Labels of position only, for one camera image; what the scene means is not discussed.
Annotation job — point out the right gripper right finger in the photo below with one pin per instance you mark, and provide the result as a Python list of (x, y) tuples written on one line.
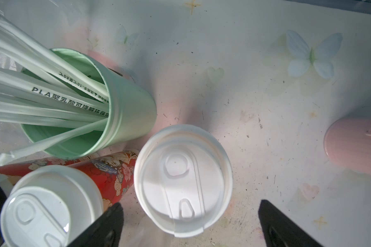
[(281, 231)]

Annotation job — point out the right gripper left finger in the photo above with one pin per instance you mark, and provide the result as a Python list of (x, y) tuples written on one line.
[(105, 231)]

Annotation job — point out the red cup white lid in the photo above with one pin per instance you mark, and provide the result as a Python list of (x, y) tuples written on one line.
[(52, 202), (183, 180)]

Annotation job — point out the pink pencil bucket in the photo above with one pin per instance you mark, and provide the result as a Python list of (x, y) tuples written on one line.
[(347, 143)]

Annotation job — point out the green straw holder cup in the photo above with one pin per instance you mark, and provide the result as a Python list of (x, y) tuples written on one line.
[(132, 110)]

